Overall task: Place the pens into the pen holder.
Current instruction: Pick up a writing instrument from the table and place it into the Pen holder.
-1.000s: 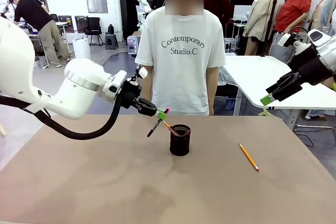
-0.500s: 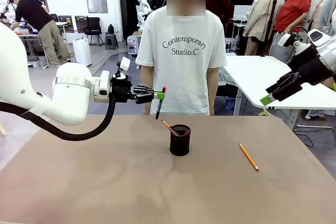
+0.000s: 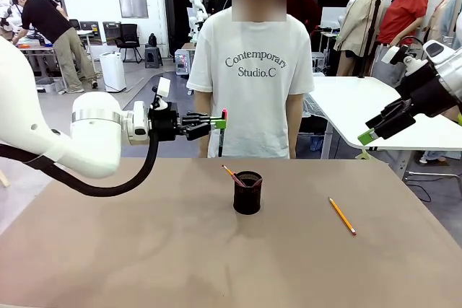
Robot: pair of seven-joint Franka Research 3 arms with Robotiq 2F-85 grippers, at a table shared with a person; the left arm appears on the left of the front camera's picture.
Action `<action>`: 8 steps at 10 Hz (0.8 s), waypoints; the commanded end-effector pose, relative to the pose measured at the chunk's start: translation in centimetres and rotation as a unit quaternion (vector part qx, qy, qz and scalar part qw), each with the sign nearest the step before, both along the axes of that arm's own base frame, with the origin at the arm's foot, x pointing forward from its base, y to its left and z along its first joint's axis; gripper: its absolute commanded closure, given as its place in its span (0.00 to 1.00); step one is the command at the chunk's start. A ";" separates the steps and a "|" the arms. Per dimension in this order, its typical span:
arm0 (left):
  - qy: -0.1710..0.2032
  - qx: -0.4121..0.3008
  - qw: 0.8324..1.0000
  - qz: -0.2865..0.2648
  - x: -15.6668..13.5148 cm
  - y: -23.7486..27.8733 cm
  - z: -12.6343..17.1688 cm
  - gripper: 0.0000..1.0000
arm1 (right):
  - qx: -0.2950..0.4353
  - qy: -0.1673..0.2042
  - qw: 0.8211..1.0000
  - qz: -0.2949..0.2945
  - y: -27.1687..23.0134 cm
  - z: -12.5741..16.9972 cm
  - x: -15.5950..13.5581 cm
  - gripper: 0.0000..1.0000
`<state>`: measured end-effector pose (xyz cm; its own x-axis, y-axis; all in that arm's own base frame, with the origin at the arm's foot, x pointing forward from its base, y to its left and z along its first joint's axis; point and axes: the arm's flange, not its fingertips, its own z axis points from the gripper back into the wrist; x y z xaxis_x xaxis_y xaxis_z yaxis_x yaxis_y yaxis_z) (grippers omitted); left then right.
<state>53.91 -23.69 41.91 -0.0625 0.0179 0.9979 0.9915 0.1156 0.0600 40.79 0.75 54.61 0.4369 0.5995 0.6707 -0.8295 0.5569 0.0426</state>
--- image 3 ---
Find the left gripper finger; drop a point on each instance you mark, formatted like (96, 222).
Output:
(196, 132)
(196, 119)

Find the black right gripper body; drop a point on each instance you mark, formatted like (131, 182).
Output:
(426, 91)

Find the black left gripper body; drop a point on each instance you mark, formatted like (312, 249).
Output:
(164, 124)

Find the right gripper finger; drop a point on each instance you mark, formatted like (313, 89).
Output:
(393, 126)
(388, 112)

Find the black marker with red cap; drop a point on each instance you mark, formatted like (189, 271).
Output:
(221, 142)

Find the yellow pencil with eraser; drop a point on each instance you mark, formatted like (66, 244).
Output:
(232, 175)
(342, 216)

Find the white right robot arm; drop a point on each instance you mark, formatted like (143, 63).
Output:
(451, 70)

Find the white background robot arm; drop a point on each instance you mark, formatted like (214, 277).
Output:
(196, 1)

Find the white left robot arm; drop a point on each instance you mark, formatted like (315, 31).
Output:
(94, 135)

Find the person's left forearm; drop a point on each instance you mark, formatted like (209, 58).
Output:
(294, 138)

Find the black mesh pen holder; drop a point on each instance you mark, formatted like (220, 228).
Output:
(247, 200)

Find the white standing desk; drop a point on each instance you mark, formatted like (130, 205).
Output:
(353, 113)

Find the computer case with lights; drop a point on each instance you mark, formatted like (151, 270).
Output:
(181, 62)

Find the person in white T-shirt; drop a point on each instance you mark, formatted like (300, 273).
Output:
(252, 88)

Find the black step stool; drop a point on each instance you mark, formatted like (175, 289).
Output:
(154, 57)

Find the white air purifier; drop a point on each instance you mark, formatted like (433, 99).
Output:
(112, 73)

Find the wooden background table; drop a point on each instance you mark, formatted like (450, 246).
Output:
(187, 46)

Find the blue box under desk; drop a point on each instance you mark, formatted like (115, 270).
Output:
(317, 144)

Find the mannequin with bucket hat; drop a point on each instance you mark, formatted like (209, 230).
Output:
(447, 16)

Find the black tripod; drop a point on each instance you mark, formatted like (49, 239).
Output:
(371, 34)

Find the person in red shirt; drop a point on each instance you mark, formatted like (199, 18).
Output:
(404, 12)

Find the black bag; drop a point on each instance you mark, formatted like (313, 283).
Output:
(152, 39)

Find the black office chair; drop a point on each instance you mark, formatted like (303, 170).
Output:
(128, 37)

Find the mannequin in beige coat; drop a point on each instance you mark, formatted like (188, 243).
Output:
(357, 23)

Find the clear plastic floor bin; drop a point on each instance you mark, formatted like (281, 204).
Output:
(48, 84)

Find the person in black T-shirt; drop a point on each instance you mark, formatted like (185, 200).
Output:
(43, 16)

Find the light wooden leg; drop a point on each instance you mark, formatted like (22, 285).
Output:
(4, 178)

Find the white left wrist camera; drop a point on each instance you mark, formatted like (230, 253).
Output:
(164, 86)

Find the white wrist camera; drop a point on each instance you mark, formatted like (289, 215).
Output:
(164, 86)
(391, 53)

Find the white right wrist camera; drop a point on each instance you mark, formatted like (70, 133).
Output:
(391, 53)

